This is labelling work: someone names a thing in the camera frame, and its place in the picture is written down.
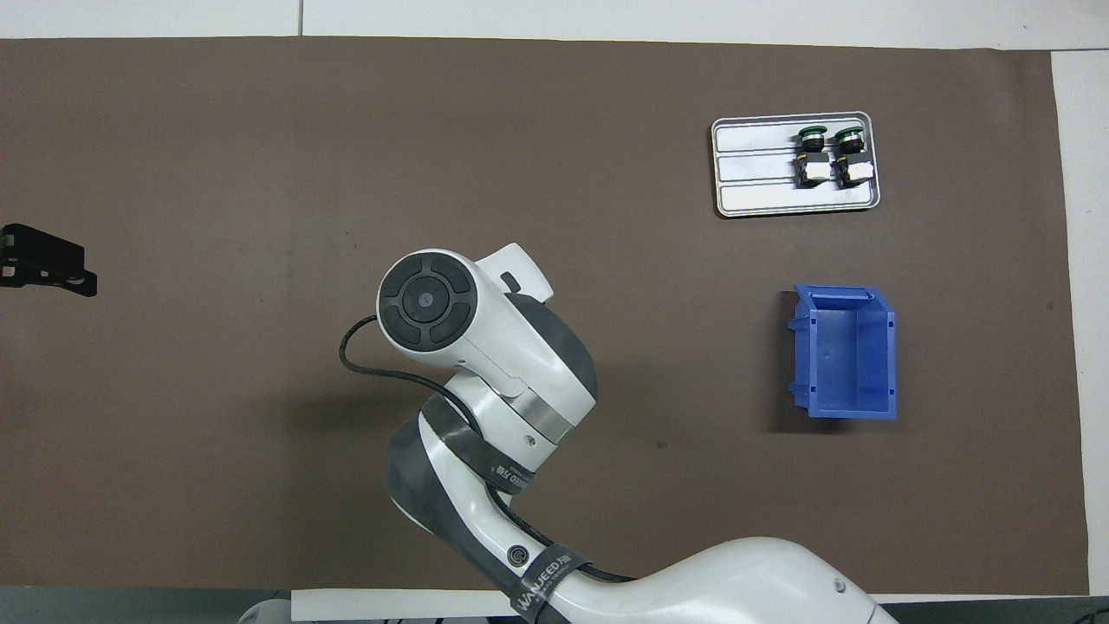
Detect brown table mat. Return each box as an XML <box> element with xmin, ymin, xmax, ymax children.
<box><xmin>0</xmin><ymin>36</ymin><xmax>1091</xmax><ymax>597</ymax></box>

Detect grey metal tray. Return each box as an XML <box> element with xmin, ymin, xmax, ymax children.
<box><xmin>710</xmin><ymin>111</ymin><xmax>882</xmax><ymax>218</ymax></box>

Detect blue plastic storage bin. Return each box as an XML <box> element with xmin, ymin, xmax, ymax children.
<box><xmin>786</xmin><ymin>284</ymin><xmax>898</xmax><ymax>421</ymax></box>

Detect green push button switch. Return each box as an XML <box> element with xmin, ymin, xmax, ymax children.
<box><xmin>792</xmin><ymin>126</ymin><xmax>834</xmax><ymax>189</ymax></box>
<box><xmin>830</xmin><ymin>126</ymin><xmax>874</xmax><ymax>188</ymax></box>

